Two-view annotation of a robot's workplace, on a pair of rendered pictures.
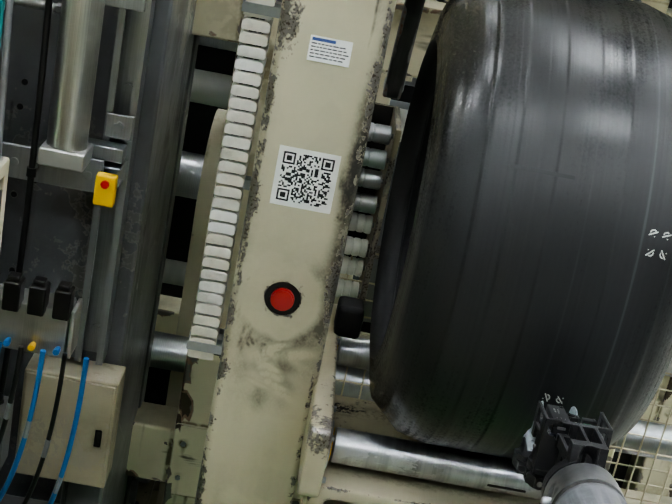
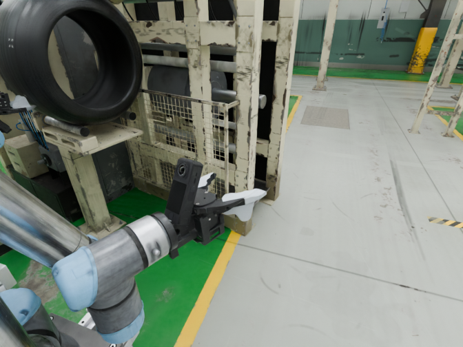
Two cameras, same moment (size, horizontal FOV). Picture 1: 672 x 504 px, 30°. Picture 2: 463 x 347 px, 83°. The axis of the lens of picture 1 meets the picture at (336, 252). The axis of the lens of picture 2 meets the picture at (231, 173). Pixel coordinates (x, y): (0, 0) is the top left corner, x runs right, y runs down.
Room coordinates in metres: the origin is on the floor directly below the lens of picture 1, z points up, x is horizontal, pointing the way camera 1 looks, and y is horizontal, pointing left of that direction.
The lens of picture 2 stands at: (0.86, -1.62, 1.36)
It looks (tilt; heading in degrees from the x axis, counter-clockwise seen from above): 30 degrees down; 35
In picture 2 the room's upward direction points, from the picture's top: straight up
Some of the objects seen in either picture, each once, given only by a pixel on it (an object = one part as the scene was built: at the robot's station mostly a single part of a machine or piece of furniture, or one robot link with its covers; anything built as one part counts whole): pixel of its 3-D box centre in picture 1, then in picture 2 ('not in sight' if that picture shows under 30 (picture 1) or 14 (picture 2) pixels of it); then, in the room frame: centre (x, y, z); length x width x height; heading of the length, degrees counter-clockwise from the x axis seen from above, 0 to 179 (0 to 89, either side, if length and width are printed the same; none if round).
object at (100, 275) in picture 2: not in sight; (101, 268); (0.96, -1.31, 1.04); 0.11 x 0.08 x 0.09; 170
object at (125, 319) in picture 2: not in sight; (113, 300); (0.96, -1.30, 0.94); 0.11 x 0.08 x 0.11; 80
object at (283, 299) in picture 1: (282, 297); not in sight; (1.45, 0.05, 1.06); 0.03 x 0.02 x 0.03; 93
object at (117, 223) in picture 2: not in sight; (100, 225); (1.51, 0.06, 0.02); 0.27 x 0.27 x 0.04; 3
